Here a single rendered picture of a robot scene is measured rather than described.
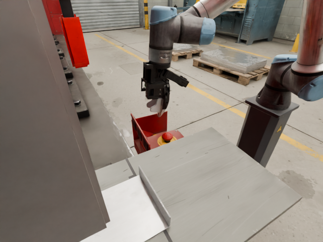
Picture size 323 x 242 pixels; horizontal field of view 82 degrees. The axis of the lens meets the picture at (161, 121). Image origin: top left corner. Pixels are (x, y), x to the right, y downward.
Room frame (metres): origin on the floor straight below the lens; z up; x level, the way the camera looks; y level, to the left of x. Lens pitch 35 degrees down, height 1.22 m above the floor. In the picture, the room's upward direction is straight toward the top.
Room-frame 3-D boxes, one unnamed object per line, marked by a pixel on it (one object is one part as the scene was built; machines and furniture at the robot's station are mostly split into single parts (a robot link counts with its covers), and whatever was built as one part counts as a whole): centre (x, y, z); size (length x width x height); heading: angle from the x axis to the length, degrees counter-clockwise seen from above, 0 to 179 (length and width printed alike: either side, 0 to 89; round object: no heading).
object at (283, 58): (0.80, -0.55, 0.94); 0.13 x 0.12 x 0.14; 7
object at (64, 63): (1.00, 0.53, 0.89); 0.30 x 0.05 x 0.03; 29
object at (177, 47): (4.72, -0.32, 0.17); 0.99 x 0.63 x 0.05; 30
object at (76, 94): (0.65, 0.34, 0.89); 0.30 x 0.05 x 0.03; 29
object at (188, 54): (4.72, -0.32, 0.07); 1.20 x 0.80 x 0.14; 30
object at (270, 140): (0.81, -0.55, 0.39); 0.18 x 0.18 x 0.77; 32
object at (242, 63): (3.45, -1.30, 0.20); 1.01 x 0.63 x 0.12; 36
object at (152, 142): (0.55, 0.01, 0.75); 0.20 x 0.16 x 0.18; 24
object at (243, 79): (3.45, -1.30, 0.07); 1.20 x 0.81 x 0.14; 36
